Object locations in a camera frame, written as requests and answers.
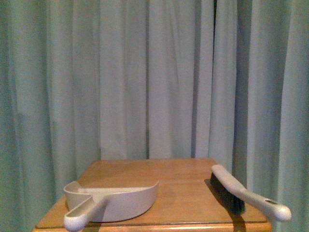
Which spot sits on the beige plastic dustpan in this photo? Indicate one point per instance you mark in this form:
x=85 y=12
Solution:
x=105 y=204

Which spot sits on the beige hand brush black bristles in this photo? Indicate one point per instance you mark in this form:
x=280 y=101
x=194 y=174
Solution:
x=234 y=196

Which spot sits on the teal curtain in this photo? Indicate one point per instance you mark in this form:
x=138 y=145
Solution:
x=82 y=80

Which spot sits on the wooden nightstand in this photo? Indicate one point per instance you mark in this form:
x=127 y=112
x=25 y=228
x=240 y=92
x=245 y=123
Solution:
x=185 y=199

